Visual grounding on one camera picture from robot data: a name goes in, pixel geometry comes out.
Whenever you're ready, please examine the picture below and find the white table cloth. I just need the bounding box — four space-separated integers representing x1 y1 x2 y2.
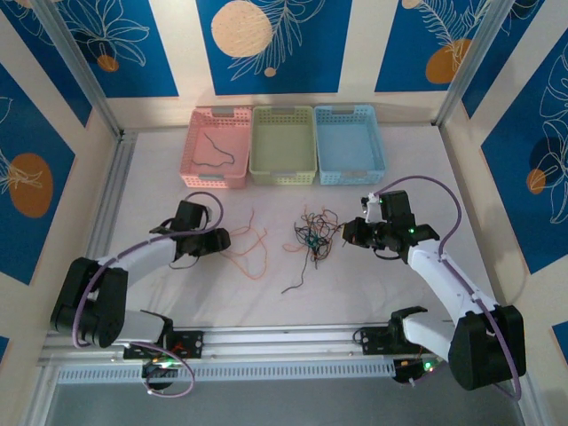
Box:
91 128 505 327

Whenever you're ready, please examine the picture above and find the aluminium frame post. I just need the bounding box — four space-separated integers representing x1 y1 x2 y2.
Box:
33 0 125 138
434 0 511 128

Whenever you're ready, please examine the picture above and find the black thin cable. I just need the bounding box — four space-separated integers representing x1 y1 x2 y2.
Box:
280 239 320 295
293 212 343 272

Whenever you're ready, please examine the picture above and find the left arm base electronics board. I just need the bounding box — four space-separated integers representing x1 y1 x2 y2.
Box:
141 358 179 392

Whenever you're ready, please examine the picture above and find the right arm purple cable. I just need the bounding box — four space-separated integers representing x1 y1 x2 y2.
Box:
375 175 529 400

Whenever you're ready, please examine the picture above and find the aluminium side rail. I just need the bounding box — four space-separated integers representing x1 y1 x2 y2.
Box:
64 130 137 329

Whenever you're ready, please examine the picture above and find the orange thin cable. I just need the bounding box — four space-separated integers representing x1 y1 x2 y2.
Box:
282 203 339 261
225 207 271 281

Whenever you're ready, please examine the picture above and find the blue plastic basket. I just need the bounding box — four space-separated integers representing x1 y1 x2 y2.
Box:
312 104 387 186

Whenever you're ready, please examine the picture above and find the pink plastic basket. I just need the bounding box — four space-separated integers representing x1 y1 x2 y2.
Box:
179 107 253 190

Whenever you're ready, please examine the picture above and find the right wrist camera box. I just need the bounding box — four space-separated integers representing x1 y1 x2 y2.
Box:
359 193 383 223

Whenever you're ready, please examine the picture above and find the slotted grey cable duct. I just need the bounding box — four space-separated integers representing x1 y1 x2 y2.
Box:
56 358 396 383

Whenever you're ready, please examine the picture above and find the right arm base electronics board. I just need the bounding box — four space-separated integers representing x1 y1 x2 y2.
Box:
392 356 446 388

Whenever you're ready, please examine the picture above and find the aluminium frame rail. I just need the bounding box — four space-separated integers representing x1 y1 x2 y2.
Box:
37 321 523 367

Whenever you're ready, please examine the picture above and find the green plastic basket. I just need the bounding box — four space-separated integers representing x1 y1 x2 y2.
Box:
249 106 320 187

